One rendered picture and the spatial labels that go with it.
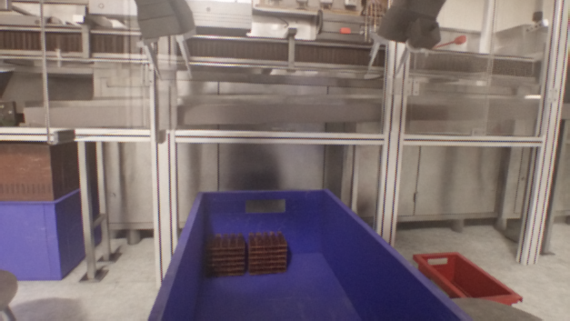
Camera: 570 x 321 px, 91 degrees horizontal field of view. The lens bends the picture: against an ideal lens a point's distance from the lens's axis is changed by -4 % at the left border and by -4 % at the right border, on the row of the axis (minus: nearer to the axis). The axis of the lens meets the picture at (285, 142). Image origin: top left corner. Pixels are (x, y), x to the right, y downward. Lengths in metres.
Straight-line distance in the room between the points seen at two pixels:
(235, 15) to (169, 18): 0.80
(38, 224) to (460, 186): 1.93
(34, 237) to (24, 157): 0.30
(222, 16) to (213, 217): 0.77
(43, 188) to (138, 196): 0.37
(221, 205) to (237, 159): 0.51
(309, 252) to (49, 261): 0.98
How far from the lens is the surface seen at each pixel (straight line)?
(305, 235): 0.96
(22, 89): 1.95
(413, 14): 0.48
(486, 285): 1.32
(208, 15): 1.27
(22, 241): 1.47
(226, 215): 0.91
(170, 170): 1.08
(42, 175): 1.35
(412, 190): 1.67
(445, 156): 1.74
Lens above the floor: 0.69
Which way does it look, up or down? 7 degrees down
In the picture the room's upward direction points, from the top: 2 degrees clockwise
